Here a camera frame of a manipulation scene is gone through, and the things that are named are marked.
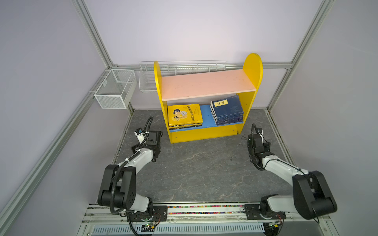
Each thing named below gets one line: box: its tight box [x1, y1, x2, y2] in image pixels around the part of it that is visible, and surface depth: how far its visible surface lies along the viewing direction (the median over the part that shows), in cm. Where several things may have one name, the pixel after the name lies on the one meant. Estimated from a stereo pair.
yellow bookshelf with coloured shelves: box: [154, 53, 264, 145], surface depth 81 cm
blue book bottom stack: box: [214, 107, 244, 126], surface depth 94 cm
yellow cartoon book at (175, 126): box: [168, 122, 203, 131], surface depth 91 cm
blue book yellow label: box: [209, 94, 244, 124], surface depth 95 cm
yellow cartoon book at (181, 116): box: [167, 103, 203, 131], surface depth 92 cm
